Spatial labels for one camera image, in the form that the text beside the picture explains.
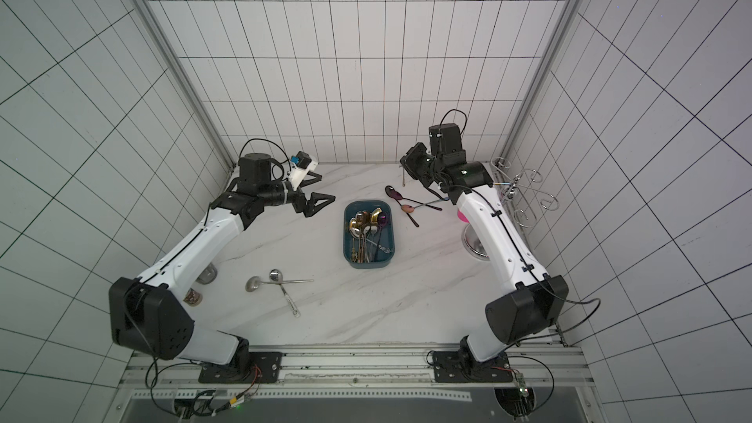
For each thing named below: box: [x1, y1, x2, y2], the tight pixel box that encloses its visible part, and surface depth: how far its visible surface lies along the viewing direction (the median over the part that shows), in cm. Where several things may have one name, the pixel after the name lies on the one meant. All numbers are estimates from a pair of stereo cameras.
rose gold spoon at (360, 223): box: [355, 217, 370, 264], surface depth 102 cm
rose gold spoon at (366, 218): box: [361, 210, 372, 236], surface depth 102 cm
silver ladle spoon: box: [245, 276, 315, 293], surface depth 89 cm
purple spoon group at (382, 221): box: [374, 212, 389, 262], surface depth 102 cm
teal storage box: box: [343, 199, 395, 270], surface depth 98 cm
